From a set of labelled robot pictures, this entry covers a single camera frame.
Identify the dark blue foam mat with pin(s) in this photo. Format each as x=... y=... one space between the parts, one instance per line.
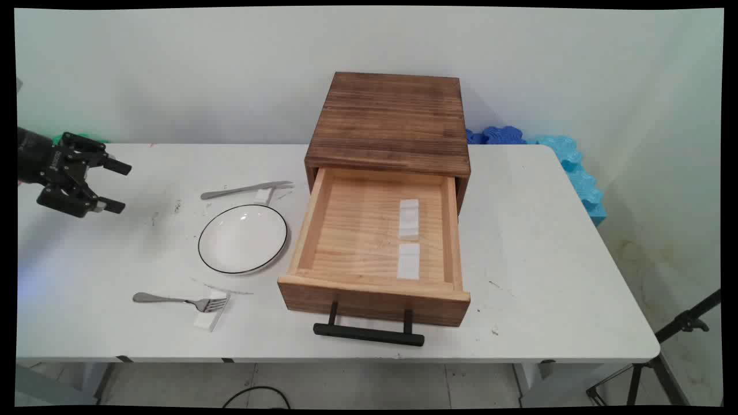
x=501 y=135

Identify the green foam mat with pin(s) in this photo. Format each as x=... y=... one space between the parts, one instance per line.
x=99 y=140

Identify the flat white foam pad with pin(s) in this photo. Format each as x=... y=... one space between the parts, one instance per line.
x=408 y=262

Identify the small white knife rest block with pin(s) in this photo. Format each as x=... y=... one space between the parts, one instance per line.
x=262 y=196

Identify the silver fork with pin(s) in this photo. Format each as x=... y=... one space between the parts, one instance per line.
x=161 y=298

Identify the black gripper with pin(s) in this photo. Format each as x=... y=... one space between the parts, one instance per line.
x=40 y=158

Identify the dark wooden drawer cabinet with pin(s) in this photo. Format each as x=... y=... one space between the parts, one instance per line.
x=392 y=121

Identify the silver table knife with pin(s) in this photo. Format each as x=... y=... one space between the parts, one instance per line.
x=242 y=188

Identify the white plate with black rim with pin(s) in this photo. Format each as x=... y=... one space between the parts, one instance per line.
x=242 y=239

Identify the black tripod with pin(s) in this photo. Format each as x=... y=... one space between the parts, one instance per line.
x=663 y=346

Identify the light wooden drawer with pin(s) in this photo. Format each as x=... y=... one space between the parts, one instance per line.
x=357 y=230

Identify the light blue foam mat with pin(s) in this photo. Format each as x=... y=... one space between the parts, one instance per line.
x=579 y=173

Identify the thick white foam block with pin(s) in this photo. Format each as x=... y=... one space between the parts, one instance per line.
x=409 y=222

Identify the white fork rest block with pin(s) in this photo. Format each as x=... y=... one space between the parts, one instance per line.
x=206 y=320

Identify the white table leg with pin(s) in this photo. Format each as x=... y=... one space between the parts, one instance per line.
x=533 y=383

